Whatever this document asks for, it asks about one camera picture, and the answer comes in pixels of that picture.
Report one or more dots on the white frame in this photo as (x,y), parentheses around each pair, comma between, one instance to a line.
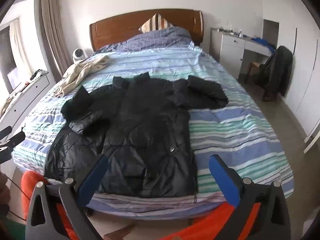
(311,140)

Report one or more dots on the striped blue green duvet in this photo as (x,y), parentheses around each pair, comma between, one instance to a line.
(237,130)

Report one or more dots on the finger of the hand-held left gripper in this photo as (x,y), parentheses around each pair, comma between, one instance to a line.
(15,138)
(5,155)

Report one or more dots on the dark clutter on dresser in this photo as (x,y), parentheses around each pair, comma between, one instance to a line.
(38,73)

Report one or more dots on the small white fan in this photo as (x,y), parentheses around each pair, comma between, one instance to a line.
(78,55)

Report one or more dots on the black puffer jacket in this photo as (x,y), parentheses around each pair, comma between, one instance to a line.
(140,120)

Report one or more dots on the brown curtain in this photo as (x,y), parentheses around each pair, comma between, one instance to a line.
(53,35)

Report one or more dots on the wooden bed headboard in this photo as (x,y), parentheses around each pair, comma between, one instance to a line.
(112,27)

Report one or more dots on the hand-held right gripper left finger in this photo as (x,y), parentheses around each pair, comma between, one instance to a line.
(92,180)

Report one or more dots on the white desk with drawers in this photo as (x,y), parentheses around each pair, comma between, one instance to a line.
(231,52)

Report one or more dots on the white wardrobe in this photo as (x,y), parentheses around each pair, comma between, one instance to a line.
(305,75)

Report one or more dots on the blue cloth on desk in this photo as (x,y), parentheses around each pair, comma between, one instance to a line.
(263,43)

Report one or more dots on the blue checked blanket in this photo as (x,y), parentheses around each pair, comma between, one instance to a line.
(155,40)

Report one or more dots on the white dresser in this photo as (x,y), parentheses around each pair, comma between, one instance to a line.
(27,97)

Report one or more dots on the person's left forearm green sleeve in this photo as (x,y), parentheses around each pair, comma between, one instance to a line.
(6,227)

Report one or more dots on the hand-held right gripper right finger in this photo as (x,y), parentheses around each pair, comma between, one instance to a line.
(222,180)

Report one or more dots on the window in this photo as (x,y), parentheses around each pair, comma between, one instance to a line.
(6,57)

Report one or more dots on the brown striped cushion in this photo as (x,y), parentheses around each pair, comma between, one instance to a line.
(156,23)

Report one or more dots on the beige garment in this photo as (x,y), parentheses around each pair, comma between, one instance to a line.
(82,72)

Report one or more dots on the wooden chair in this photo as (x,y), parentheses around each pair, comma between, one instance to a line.
(253,67)

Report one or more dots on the dark jacket on chair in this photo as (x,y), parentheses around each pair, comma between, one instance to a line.
(277,70)

